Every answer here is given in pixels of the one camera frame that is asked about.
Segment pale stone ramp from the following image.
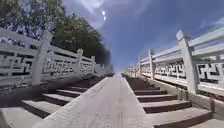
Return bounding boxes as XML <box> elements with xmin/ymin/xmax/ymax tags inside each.
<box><xmin>31</xmin><ymin>72</ymin><xmax>155</xmax><ymax>128</ymax></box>

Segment group of green trees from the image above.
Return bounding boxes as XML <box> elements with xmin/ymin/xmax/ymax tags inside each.
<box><xmin>0</xmin><ymin>0</ymin><xmax>112</xmax><ymax>67</ymax></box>

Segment grey stone steps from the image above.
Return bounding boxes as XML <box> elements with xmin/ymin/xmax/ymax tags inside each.
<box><xmin>0</xmin><ymin>74</ymin><xmax>114</xmax><ymax>128</ymax></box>
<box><xmin>121</xmin><ymin>73</ymin><xmax>224</xmax><ymax>128</ymax></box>

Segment white stone railing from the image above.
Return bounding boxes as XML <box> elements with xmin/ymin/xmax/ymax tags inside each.
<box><xmin>0</xmin><ymin>27</ymin><xmax>115</xmax><ymax>90</ymax></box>
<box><xmin>123</xmin><ymin>27</ymin><xmax>224</xmax><ymax>98</ymax></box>

